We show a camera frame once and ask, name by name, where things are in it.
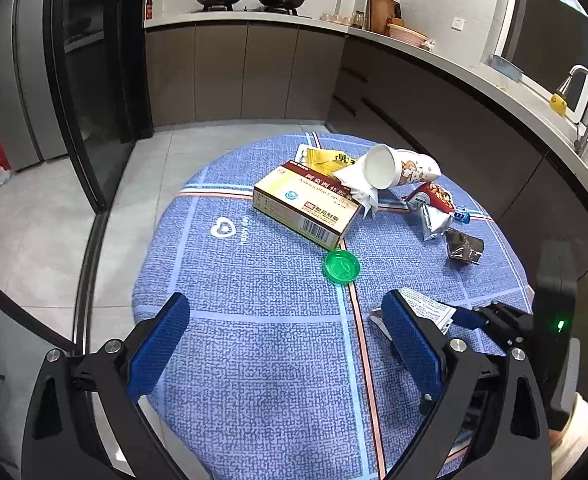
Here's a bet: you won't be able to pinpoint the white cartoon paper cup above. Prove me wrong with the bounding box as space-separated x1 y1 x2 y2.
363 143 442 191

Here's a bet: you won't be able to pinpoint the black framed glass door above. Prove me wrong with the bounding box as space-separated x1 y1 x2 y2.
44 0 152 211

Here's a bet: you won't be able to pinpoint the dark window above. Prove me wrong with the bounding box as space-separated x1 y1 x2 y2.
494 0 588 141

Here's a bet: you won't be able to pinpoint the person's right forearm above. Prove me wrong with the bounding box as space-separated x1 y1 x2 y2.
548 392 588 461

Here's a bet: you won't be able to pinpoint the dark foil wrapper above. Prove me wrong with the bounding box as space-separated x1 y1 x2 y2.
445 228 485 266

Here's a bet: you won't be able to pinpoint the grey refrigerator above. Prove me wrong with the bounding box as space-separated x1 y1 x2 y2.
0 0 70 173

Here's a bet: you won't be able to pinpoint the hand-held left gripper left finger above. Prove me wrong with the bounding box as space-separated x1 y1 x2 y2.
22 291 191 480

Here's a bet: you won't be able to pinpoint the red snack packet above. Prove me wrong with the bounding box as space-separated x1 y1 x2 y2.
404 181 456 213

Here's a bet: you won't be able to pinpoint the pink woven basket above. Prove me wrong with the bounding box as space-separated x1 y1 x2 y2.
386 22 430 46

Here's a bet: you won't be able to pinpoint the wooden cutting board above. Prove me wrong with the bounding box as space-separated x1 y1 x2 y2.
365 0 404 33

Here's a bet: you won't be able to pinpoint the white printed paper leaflet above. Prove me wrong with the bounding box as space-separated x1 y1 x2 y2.
370 288 457 356

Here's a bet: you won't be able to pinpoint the white kitchen countertop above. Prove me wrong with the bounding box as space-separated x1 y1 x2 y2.
143 10 588 241

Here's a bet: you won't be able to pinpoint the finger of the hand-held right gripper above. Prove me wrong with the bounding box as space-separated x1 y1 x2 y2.
455 301 537 356

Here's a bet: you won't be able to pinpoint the beige maroon medicine box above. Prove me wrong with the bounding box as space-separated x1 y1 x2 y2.
252 159 364 252

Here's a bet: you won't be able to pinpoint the yellow snack packet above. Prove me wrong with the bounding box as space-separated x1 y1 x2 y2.
294 143 360 171

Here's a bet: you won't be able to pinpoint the blue checked tablecloth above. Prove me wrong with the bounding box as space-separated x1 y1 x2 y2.
131 131 534 480

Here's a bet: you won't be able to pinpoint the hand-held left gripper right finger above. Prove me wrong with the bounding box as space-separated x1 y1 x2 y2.
381 290 555 480

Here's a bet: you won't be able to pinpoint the silver foil packet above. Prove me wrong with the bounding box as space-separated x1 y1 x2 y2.
414 203 457 243

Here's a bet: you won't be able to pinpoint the brown base cabinets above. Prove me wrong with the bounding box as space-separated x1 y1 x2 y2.
144 22 588 301

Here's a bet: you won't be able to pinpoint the white tissue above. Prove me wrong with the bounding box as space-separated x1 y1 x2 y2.
333 156 379 220

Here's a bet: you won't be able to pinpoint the green plastic lid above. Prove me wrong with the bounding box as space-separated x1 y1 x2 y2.
322 249 361 286

